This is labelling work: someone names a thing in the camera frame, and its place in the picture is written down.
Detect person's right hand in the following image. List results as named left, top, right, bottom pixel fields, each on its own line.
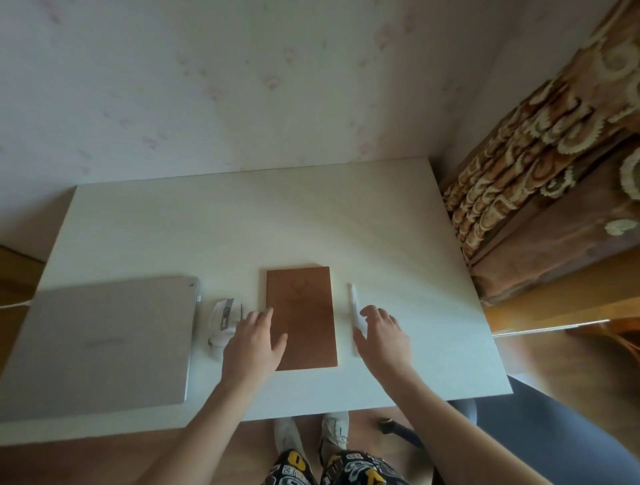
left=352, top=305, right=414, bottom=383

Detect person's left hand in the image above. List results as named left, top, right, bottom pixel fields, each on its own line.
left=221, top=307, right=289, bottom=388

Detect person's left forearm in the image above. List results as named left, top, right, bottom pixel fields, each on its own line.
left=134, top=372, right=273, bottom=485

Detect person's right forearm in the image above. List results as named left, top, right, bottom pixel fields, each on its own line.
left=382, top=370, right=543, bottom=485

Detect white pen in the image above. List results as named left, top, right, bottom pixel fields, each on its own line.
left=347, top=283, right=362, bottom=358

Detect brown notebook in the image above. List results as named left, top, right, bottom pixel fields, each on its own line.
left=265, top=266, right=339, bottom=372

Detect white computer mouse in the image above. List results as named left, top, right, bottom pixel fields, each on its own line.
left=207, top=298, right=246, bottom=351

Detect white left shoe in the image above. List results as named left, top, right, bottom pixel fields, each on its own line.
left=273, top=417, right=307, bottom=466

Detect white shoe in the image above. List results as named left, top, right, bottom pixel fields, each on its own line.
left=319, top=412, right=351, bottom=464
left=273, top=417, right=307, bottom=466

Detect white right shoe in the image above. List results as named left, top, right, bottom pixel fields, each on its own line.
left=319, top=412, right=351, bottom=464

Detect black yellow patterned shorts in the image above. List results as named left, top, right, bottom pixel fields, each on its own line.
left=259, top=449, right=412, bottom=485

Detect silver closed laptop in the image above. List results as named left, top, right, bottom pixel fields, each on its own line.
left=0, top=276, right=201, bottom=423

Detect blue-grey office chair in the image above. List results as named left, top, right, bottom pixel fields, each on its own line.
left=378, top=374, right=640, bottom=485

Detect brown patterned curtain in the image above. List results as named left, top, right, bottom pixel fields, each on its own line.
left=441, top=0, right=640, bottom=306

